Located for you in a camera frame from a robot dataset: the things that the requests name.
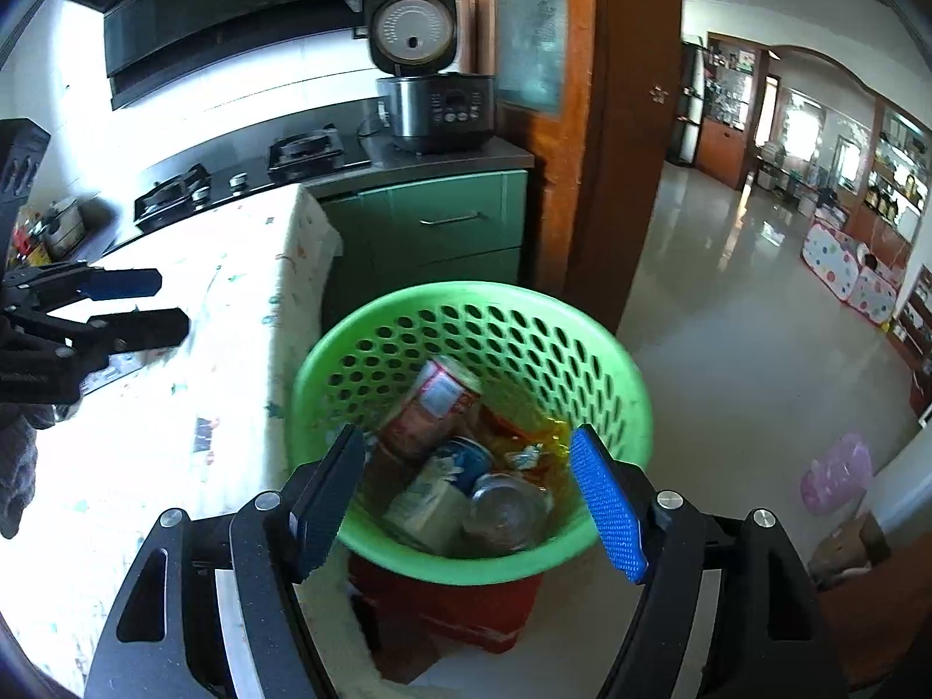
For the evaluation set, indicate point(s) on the yellow cup with barcode label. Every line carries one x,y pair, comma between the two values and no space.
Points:
546,440

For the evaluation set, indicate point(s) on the black range hood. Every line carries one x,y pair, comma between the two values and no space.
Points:
218,22

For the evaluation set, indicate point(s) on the silver aluminium can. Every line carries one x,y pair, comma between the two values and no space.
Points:
506,513

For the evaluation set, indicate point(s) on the pink plastic bag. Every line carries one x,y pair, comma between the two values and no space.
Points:
837,473

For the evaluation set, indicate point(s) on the wooden display cabinet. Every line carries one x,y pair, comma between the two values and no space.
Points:
721,109

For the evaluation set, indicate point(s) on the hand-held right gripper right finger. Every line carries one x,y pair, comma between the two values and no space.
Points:
608,502

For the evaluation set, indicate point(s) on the polka dot playpen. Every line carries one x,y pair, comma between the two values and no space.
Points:
848,269

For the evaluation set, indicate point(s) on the wooden glass door cabinet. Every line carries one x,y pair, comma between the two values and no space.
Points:
619,160

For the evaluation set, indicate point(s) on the green kitchen cabinet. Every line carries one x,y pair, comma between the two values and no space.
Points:
437,233

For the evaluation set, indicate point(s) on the wooden display shelf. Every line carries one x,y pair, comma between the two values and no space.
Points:
899,175

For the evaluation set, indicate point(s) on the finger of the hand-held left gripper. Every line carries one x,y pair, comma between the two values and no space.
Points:
138,328
124,282

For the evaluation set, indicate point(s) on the printed white tablecloth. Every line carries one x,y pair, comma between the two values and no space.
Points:
182,378

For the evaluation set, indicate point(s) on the black rice cooker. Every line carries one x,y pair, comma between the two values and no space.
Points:
429,98

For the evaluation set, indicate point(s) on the green plastic basket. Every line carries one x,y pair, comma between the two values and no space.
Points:
451,313

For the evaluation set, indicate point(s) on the group of condiment bottles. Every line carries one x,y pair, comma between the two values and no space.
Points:
29,240

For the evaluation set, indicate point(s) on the blue and white milk carton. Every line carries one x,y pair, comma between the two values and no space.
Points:
437,495

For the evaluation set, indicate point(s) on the brown cardboard box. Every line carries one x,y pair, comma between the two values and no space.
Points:
848,550

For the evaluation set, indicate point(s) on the red cola can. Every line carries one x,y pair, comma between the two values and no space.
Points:
429,408

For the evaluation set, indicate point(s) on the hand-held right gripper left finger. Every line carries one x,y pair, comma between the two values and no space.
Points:
328,502

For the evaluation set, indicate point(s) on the black gas stove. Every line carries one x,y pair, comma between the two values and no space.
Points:
291,153

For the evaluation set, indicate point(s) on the red plastic stool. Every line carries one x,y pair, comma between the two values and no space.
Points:
451,611

